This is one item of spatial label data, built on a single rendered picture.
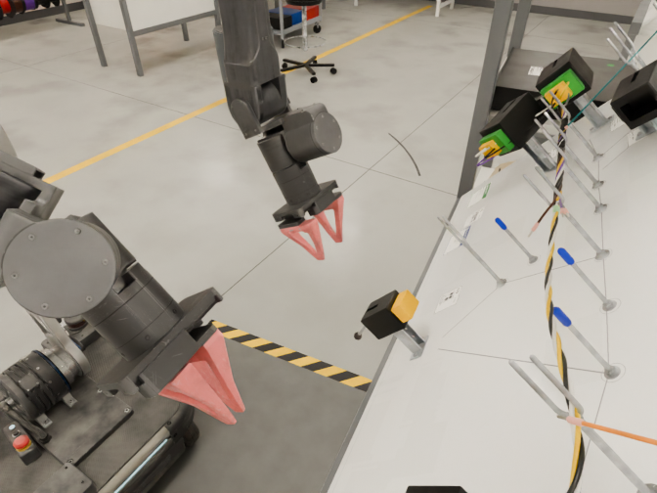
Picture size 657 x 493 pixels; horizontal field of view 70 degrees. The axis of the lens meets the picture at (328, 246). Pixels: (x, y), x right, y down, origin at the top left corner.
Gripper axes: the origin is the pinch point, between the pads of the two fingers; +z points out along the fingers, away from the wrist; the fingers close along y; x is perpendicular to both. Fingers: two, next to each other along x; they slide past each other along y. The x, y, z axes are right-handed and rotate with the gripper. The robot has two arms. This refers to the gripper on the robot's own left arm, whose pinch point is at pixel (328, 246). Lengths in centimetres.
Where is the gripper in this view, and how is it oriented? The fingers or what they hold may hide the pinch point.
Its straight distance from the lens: 76.0
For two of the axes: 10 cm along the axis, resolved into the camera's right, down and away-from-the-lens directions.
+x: -7.3, 1.0, 6.7
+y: 5.4, -5.2, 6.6
